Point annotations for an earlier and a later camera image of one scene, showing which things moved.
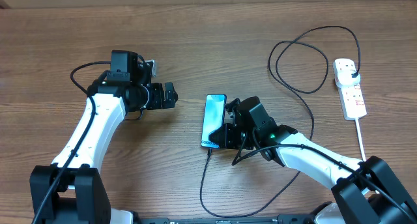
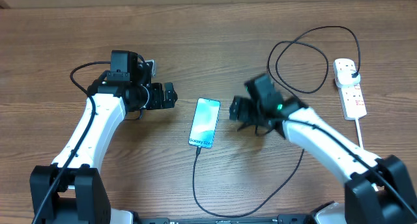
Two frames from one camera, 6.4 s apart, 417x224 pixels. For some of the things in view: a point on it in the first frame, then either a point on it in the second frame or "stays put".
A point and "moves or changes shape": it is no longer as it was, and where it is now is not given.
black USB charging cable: [282, 77] → [275, 193]
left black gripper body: [156, 99] stays put
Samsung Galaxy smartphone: [214, 117] moves or changes shape
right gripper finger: [223, 136] → [238, 109]
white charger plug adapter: [344, 78] stays put
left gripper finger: [170, 94] stays put
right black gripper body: [249, 133] → [254, 118]
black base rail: [279, 219] stays put
